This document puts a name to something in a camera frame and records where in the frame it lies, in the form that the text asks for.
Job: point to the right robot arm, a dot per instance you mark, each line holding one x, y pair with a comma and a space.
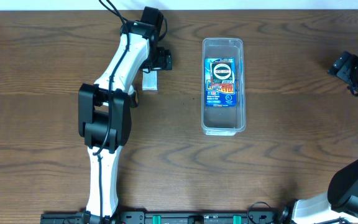
340, 203

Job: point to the blue fever patch box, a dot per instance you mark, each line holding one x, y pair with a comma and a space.
215, 97

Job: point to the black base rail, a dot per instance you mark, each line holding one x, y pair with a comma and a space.
259, 212

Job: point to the clear plastic container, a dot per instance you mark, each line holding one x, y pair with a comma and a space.
225, 121

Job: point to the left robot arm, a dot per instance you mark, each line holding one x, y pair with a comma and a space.
104, 110

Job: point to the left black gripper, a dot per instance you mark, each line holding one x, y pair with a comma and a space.
165, 56

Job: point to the dark bottle white cap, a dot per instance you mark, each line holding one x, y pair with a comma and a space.
134, 99

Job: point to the white green Panadol box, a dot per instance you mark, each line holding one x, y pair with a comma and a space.
150, 81

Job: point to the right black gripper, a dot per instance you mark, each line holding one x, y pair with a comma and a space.
345, 67

